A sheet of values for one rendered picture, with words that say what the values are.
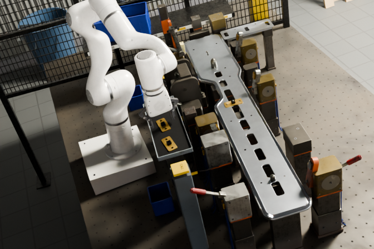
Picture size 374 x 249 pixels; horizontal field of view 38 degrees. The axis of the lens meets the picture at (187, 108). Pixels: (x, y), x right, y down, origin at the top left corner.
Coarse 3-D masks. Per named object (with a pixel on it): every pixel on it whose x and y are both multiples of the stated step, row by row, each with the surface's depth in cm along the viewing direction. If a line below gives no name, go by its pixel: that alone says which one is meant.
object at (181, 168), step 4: (172, 164) 199; (176, 164) 199; (180, 164) 199; (184, 164) 198; (172, 168) 198; (176, 168) 197; (180, 168) 197; (184, 168) 196; (188, 168) 196; (176, 172) 195; (180, 172) 195; (184, 172) 195; (188, 172) 196
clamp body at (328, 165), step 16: (320, 160) 201; (336, 160) 200; (320, 176) 196; (336, 176) 198; (320, 192) 201; (336, 192) 203; (320, 208) 208; (336, 208) 210; (320, 224) 213; (336, 224) 215
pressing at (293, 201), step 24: (192, 48) 293; (216, 48) 289; (240, 72) 268; (240, 96) 252; (240, 120) 238; (264, 120) 235; (240, 144) 225; (264, 144) 223; (288, 168) 209; (264, 192) 202; (288, 192) 200; (264, 216) 193
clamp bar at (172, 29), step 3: (171, 27) 273; (177, 27) 271; (168, 30) 272; (171, 30) 270; (174, 30) 272; (171, 33) 272; (174, 33) 272; (174, 36) 273; (174, 39) 274; (177, 39) 274; (177, 42) 275; (177, 45) 276; (177, 48) 281; (180, 48) 278; (180, 51) 279
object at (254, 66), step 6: (246, 66) 272; (252, 66) 271; (246, 72) 271; (252, 72) 271; (246, 78) 273; (252, 78) 274; (246, 84) 277; (252, 96) 281; (258, 102) 284; (258, 108) 286
